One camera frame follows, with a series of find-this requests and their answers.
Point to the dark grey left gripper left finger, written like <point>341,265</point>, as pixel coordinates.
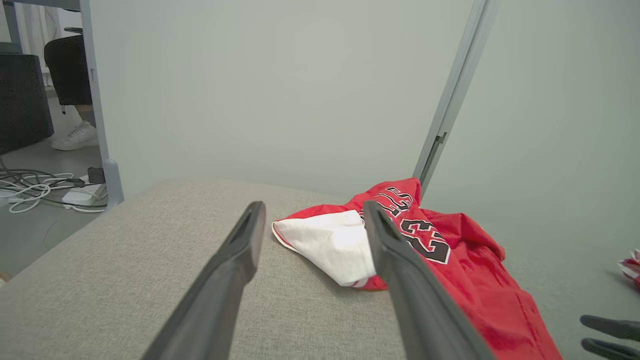
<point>220,290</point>

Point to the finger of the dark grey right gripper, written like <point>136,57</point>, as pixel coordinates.
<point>620,330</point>
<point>620,352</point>

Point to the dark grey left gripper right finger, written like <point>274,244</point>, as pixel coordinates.
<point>415,300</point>

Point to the red shorts with white stripe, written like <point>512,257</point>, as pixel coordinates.
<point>632,267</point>

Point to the red and white basketball jersey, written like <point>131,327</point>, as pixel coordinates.
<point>480,275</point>

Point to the black power plug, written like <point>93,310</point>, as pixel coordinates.
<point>96,175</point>

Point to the white sneaker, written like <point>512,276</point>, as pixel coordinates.
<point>75,137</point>

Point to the seated person's leg and shoe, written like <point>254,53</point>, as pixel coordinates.
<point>67,70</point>

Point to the dark fabric covered furniture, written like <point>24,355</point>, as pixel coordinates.
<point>22,100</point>

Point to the grey desk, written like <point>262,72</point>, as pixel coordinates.
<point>12,25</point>

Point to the grey partition post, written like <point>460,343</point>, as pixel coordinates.
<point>455,80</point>

